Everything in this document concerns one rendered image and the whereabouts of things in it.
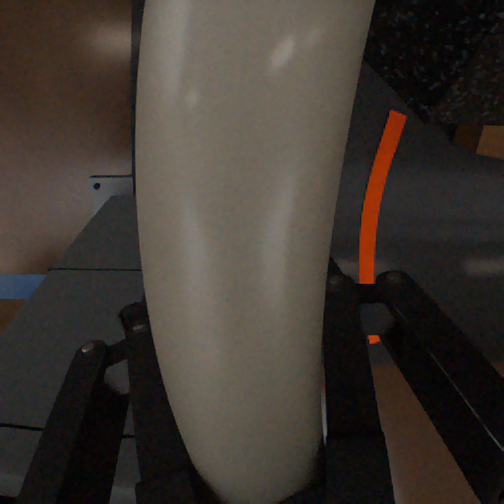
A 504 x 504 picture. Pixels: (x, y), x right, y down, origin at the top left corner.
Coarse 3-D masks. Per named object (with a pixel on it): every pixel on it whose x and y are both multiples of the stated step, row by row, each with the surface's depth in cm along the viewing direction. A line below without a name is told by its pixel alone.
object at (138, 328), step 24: (120, 312) 13; (144, 312) 14; (144, 336) 13; (144, 360) 12; (144, 384) 11; (144, 408) 10; (168, 408) 10; (144, 432) 9; (168, 432) 9; (144, 456) 9; (168, 456) 8; (144, 480) 8; (168, 480) 7; (192, 480) 8
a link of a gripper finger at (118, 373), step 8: (144, 296) 16; (120, 344) 14; (112, 352) 13; (120, 352) 13; (112, 360) 13; (120, 360) 13; (112, 368) 13; (120, 368) 13; (104, 376) 13; (112, 376) 13; (120, 376) 13; (104, 384) 13; (112, 384) 13; (120, 384) 13; (128, 384) 13; (104, 392) 13; (112, 392) 13; (120, 392) 13; (128, 392) 13; (104, 400) 13
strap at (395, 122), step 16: (400, 128) 94; (384, 144) 96; (384, 160) 98; (384, 176) 100; (368, 192) 102; (368, 208) 104; (368, 224) 107; (368, 240) 109; (368, 256) 111; (368, 272) 114; (368, 336) 125
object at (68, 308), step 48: (96, 192) 101; (96, 240) 78; (48, 288) 62; (96, 288) 62; (0, 336) 51; (48, 336) 51; (96, 336) 52; (0, 384) 42; (48, 384) 43; (0, 432) 36; (0, 480) 33
